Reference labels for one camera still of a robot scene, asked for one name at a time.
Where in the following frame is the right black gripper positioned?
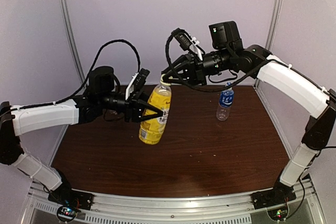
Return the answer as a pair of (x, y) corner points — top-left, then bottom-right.
(161, 47), (232, 87)

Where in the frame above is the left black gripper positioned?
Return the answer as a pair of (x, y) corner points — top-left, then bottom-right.
(99, 88), (165, 122)

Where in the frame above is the yellow drink bottle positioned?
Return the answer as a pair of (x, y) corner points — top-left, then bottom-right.
(138, 74), (173, 145)

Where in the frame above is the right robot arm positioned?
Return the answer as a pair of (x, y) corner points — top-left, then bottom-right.
(162, 21), (335, 204)

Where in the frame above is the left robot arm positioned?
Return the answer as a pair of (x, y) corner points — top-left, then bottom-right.
(1, 66), (163, 205)

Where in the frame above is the blue label bottle white cap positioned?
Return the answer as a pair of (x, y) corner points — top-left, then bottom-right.
(216, 88), (234, 121)

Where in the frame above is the left circuit board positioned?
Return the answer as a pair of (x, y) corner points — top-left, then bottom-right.
(56, 206), (80, 222)

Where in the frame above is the circuit board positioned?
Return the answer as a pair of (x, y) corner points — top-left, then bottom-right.
(56, 206), (80, 222)
(267, 207), (289, 222)

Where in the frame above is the right circuit board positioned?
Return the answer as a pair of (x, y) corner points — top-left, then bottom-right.
(267, 207), (289, 222)

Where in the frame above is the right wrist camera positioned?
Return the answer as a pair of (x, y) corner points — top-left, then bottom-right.
(171, 28), (205, 61)

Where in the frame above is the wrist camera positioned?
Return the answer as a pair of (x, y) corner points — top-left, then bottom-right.
(125, 68), (150, 101)
(171, 28), (205, 61)

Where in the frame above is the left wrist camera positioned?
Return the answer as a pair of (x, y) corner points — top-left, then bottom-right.
(125, 68), (150, 101)

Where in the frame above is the right black cable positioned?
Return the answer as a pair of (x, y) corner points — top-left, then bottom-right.
(164, 32), (274, 93)

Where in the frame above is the black cable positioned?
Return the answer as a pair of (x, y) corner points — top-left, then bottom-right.
(164, 32), (274, 93)
(0, 39), (142, 120)

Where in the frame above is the left black cable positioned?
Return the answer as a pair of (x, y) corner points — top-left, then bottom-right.
(0, 39), (142, 120)

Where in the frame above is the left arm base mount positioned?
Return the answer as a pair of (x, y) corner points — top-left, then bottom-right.
(48, 183), (93, 210)

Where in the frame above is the right aluminium frame post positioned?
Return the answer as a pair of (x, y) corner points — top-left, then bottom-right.
(265, 0), (284, 50)

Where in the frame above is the aluminium frame post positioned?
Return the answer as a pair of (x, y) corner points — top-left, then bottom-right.
(59, 0), (85, 84)
(265, 0), (284, 50)

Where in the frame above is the front aluminium rail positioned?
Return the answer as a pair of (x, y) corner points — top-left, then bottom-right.
(26, 179), (325, 224)

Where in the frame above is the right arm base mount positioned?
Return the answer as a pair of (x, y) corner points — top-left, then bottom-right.
(251, 182), (297, 210)

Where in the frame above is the left aluminium frame post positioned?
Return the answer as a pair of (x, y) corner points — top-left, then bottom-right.
(59, 0), (85, 84)

